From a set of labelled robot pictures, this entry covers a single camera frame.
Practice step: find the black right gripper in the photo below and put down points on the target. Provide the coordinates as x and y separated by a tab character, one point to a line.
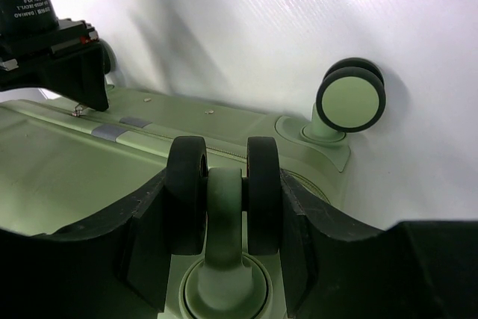
70	60

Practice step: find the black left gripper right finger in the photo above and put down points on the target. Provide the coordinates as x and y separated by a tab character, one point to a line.
334	266

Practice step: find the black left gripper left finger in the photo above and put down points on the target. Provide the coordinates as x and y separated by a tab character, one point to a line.
112	264

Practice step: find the green hardshell suitcase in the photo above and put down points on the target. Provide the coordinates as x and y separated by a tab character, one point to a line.
223	221

